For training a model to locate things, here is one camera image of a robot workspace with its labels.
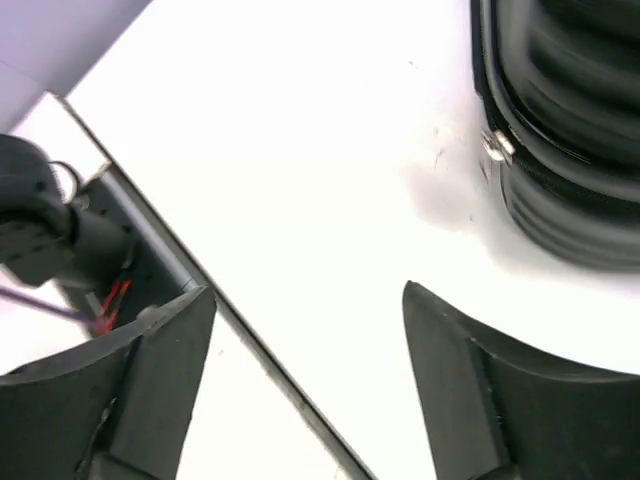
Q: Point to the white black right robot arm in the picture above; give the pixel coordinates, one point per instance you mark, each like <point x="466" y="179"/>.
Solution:
<point x="37" y="226"/>

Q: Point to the black hard-shell suitcase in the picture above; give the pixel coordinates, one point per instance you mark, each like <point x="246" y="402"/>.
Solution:
<point x="559" y="83"/>

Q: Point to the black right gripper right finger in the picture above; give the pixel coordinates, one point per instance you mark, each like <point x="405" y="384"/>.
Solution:
<point x="497" y="408"/>

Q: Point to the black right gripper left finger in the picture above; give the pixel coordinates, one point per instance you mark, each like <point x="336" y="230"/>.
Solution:
<point x="116" y="407"/>

